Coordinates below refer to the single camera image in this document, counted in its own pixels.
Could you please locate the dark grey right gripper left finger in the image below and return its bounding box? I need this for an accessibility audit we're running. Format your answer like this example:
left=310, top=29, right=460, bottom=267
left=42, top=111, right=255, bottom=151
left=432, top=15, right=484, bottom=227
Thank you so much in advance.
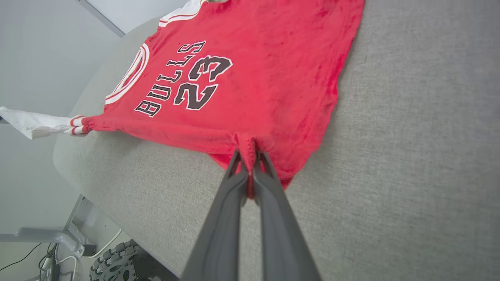
left=182, top=150, right=249, bottom=281

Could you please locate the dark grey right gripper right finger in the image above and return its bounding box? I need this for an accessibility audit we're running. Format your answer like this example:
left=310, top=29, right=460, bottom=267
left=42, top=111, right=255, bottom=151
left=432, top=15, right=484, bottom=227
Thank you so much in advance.
left=254, top=152, right=321, bottom=281

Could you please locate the red and white basketball jersey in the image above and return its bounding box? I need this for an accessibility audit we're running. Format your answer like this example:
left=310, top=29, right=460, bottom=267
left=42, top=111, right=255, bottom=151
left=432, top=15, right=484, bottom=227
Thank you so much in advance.
left=0, top=0, right=366, bottom=199

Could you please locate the black mecanum wheel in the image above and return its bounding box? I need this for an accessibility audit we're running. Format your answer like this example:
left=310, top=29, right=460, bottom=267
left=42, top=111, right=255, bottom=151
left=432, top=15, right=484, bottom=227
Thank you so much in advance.
left=89, top=239, right=146, bottom=281

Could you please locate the white cable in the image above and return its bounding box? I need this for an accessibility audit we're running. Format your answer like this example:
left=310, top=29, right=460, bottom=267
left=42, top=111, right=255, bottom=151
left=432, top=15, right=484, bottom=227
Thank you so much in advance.
left=87, top=228, right=123, bottom=259

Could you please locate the grey metal frame leg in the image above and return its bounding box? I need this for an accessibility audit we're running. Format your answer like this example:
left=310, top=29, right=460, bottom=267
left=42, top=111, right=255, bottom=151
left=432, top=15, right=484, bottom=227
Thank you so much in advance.
left=0, top=194, right=121, bottom=258

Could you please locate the thin black cable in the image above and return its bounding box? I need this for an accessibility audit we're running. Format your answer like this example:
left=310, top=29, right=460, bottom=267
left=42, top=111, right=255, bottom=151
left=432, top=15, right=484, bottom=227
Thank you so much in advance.
left=0, top=242, right=42, bottom=272

